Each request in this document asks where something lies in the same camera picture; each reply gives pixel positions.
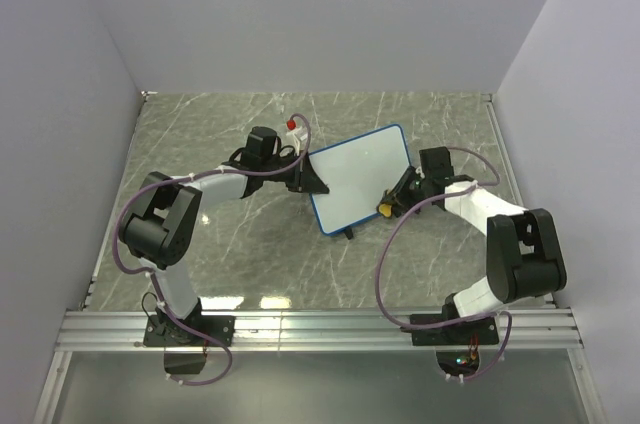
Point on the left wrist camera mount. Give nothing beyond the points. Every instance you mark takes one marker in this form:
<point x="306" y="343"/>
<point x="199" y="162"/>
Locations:
<point x="296" y="136"/>

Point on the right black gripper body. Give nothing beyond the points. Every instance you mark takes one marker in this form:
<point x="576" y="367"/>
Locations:
<point x="417" y="190"/>

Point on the aluminium front rail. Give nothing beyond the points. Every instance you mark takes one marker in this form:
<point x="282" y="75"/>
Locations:
<point x="308" y="331"/>

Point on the wire whiteboard stand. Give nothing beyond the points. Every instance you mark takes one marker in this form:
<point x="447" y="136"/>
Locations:
<point x="348" y="232"/>

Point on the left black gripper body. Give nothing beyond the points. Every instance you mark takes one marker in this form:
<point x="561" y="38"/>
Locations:
<point x="290" y="177"/>

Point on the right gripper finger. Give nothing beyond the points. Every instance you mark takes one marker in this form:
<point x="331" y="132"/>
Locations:
<point x="400" y="205"/>
<point x="400" y="192"/>

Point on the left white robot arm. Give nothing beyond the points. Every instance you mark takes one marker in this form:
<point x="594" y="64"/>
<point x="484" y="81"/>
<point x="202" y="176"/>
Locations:
<point x="157" y="224"/>

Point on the blue framed whiteboard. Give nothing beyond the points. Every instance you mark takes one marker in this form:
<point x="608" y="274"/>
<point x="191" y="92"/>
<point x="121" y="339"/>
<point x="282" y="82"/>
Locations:
<point x="357" y="172"/>

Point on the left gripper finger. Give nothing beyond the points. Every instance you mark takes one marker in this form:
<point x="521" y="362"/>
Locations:
<point x="306" y="170"/>
<point x="313" y="186"/>

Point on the aluminium right side rail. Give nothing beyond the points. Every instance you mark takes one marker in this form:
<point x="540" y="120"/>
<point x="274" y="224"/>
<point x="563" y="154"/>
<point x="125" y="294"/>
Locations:
<point x="488" y="100"/>

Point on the aluminium rail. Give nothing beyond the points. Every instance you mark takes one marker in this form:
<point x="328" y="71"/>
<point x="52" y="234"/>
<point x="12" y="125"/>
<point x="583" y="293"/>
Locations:
<point x="308" y="331"/>
<point x="488" y="100"/>

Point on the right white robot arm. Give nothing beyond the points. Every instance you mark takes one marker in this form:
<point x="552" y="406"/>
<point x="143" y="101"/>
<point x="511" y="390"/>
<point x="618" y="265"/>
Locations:
<point x="523" y="256"/>

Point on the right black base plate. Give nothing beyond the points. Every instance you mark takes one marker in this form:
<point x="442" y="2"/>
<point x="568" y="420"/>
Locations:
<point x="480" y="332"/>

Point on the yellow eraser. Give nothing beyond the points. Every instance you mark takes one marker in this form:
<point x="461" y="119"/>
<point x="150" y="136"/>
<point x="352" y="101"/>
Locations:
<point x="385" y="209"/>

